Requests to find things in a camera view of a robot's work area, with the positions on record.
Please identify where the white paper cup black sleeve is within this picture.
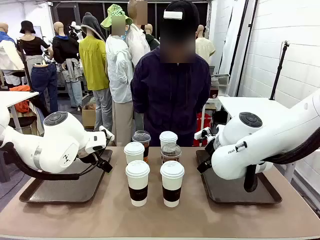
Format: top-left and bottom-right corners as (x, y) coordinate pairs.
(159, 130), (179, 149)
(159, 160), (185, 208)
(125, 159), (151, 207)
(123, 141), (146, 165)

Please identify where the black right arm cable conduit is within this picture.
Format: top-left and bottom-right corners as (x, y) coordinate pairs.
(243, 126), (320, 193)

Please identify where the mannequin torso in blue jeans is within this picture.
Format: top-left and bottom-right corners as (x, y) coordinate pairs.
(30, 59), (59, 113)

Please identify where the mannequin yellow top grey hat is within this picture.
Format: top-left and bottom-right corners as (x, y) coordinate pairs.
(78, 11), (113, 132)

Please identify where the cardboard box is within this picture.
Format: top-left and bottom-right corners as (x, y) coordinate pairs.
(81, 103), (97, 130)

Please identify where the tall mannequin in white shirt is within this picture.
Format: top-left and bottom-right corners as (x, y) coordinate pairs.
(125, 0), (151, 68)

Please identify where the white work table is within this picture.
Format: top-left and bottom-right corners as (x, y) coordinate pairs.
(201, 96), (301, 183)

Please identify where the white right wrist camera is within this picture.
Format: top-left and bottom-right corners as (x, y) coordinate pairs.
(194, 126), (213, 141)

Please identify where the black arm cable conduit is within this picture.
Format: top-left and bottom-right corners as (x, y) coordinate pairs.
(243, 126), (320, 193)
(0, 141), (81, 181)

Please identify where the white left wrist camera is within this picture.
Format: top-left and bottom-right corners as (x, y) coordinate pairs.
(99, 125), (115, 142)

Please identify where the mannequin white jacket green hat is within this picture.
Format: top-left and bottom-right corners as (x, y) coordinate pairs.
(100, 3), (135, 147)

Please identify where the person in navy jacket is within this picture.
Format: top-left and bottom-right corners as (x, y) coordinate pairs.
(130, 22), (212, 148)

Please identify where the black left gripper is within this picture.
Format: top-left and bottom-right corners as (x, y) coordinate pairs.
(77, 147), (114, 174)

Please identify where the mannequin in black hoodie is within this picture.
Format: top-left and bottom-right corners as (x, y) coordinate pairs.
(51, 21), (84, 108)

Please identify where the mannequin black hat black top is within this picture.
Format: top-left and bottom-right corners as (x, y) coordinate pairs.
(16, 20), (54, 76)

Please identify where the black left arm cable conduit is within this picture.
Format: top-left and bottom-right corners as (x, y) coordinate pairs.
(0, 141), (81, 181)

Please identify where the dark brown serving tray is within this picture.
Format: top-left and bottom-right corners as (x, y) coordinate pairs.
(19, 149), (113, 204)
(195, 149), (283, 205)

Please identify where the white side table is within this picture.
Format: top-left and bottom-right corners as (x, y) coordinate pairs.
(0, 90), (40, 135)

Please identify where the black tripod stand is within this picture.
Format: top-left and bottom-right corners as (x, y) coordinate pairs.
(269, 40), (290, 101)

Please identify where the metal tray rack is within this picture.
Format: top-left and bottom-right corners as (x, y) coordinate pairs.
(211, 73), (230, 87)

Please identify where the mannequin in white blue clothes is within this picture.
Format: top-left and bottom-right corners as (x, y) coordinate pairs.
(0, 22), (25, 87)

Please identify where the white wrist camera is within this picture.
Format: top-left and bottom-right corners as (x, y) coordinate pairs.
(194, 126), (213, 141)
(99, 125), (115, 142)

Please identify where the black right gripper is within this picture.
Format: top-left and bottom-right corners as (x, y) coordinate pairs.
(196, 142), (216, 175)

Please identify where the orange cloth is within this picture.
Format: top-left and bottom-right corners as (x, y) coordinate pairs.
(9, 84), (32, 114)

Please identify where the mannequin in dark green top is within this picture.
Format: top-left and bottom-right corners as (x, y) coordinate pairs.
(144, 23), (161, 52)

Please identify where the black cap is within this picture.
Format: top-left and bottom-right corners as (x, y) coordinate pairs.
(163, 0), (200, 26)

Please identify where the clear plastic iced coffee cup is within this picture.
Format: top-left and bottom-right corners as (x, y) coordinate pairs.
(160, 142), (182, 165)
(131, 130), (152, 163)

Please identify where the white tag on cap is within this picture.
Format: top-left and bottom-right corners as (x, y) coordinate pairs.
(163, 10), (184, 20)

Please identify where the mannequin in cream shirt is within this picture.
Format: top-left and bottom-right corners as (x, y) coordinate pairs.
(195, 24), (216, 65)

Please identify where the black diagonal pole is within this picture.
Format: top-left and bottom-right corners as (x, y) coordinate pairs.
(237, 0), (260, 97)
(228, 0), (250, 76)

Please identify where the red bag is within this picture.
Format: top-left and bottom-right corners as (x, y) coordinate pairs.
(193, 112), (212, 147)

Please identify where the glass jar of brown liquid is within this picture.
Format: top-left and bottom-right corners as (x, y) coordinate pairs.
(209, 84), (220, 100)

